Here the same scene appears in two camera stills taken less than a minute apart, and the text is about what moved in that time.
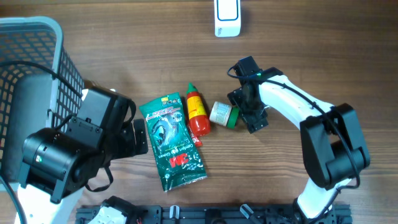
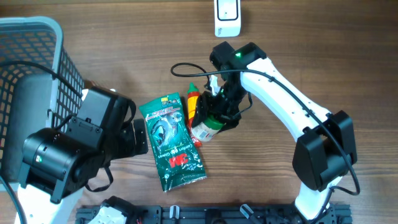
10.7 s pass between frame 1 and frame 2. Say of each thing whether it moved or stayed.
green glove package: stayed
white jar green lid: moved
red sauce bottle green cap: stayed
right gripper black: moved
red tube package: stayed
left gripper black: stayed
